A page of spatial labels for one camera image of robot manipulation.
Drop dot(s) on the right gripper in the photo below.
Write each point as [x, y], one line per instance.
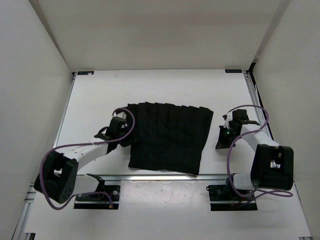
[221, 143]

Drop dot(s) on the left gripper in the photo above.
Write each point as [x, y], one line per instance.
[132, 139]

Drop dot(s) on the black skirt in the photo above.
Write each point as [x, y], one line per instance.
[169, 137]

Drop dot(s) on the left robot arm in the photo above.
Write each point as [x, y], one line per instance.
[58, 178]

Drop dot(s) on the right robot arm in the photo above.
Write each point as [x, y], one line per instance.
[273, 164]

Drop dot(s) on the right blue corner label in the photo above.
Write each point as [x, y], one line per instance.
[233, 71]

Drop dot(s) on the blue corner label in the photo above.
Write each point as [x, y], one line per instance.
[233, 71]
[85, 73]

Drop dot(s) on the left blue corner label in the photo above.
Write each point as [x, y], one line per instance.
[85, 73]

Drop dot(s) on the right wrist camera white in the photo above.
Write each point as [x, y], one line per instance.
[227, 119]

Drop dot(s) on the front aluminium rail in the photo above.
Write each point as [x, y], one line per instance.
[164, 177]

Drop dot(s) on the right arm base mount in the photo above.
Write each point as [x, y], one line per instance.
[223, 198]

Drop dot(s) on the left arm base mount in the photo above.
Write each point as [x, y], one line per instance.
[102, 195]

